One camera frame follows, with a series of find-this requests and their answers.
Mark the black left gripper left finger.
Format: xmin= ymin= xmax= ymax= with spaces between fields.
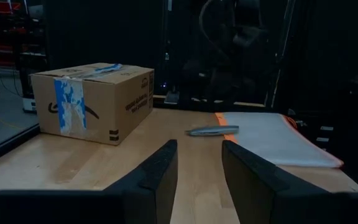
xmin=104 ymin=139 xmax=178 ymax=224

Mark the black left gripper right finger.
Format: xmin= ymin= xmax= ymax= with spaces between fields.
xmin=221 ymin=139 xmax=332 ymax=224

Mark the white mesh pouch orange trim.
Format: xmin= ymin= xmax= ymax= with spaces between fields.
xmin=215 ymin=111 xmax=344 ymax=169

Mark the brown cardboard shipping box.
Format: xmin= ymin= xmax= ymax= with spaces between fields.
xmin=30 ymin=62 xmax=155 ymax=146

